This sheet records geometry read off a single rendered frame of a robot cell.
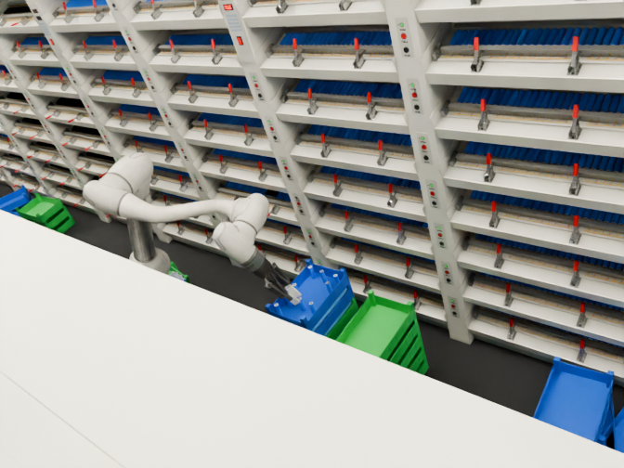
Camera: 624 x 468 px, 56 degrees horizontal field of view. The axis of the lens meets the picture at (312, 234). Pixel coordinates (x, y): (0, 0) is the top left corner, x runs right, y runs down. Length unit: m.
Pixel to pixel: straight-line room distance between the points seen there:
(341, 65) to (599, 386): 1.47
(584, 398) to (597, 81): 1.18
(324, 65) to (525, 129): 0.71
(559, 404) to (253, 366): 2.00
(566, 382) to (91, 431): 2.11
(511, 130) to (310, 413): 1.55
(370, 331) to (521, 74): 1.13
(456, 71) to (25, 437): 1.57
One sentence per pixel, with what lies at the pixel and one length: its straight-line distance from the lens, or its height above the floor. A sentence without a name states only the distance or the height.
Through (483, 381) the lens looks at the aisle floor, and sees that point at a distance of 2.51.
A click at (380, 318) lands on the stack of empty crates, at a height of 0.32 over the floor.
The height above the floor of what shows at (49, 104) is 0.92.
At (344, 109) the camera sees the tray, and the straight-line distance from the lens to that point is 2.17.
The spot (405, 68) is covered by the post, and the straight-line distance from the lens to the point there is 1.88.
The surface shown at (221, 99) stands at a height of 1.08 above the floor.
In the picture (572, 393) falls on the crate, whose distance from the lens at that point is 2.38.
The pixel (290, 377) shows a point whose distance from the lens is 0.39.
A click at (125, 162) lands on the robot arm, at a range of 2.46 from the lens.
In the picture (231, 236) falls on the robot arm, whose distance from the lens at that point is 2.13.
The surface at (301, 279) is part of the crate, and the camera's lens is 2.48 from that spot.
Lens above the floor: 2.02
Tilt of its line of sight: 36 degrees down
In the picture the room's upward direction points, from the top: 19 degrees counter-clockwise
